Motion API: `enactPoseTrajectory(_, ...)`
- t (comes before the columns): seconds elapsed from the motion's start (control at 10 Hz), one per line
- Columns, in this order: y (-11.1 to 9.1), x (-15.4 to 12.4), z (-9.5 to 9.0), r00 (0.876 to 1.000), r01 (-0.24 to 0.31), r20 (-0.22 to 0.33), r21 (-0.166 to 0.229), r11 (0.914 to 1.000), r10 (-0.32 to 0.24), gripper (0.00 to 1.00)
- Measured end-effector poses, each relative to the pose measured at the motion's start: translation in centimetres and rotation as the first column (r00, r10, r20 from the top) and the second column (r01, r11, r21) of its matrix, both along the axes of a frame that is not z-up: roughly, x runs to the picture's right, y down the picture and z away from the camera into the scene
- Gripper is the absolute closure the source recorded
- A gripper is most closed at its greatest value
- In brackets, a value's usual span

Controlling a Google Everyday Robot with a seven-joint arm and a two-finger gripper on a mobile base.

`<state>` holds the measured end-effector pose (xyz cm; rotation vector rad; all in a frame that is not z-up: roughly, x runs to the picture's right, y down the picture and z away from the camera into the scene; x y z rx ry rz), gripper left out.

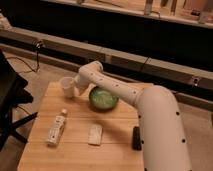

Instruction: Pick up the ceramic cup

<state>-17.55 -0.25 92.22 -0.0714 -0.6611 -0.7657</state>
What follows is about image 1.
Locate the black chair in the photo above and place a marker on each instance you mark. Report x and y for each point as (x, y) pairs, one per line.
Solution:
(12, 93)

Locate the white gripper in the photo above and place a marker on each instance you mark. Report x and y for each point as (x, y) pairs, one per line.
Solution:
(81, 84)

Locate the long grey rail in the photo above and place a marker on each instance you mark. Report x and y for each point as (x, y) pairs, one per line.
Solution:
(154, 67)

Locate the white ceramic cup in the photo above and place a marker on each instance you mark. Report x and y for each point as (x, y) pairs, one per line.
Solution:
(67, 85)

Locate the black rectangular object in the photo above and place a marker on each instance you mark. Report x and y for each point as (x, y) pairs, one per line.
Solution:
(136, 142)

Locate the white plastic bottle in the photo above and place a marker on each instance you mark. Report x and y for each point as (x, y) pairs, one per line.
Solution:
(57, 128)

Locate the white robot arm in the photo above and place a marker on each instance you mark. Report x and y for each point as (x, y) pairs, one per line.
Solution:
(162, 135)

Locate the green bowl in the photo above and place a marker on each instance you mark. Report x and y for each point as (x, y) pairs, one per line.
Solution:
(101, 99)

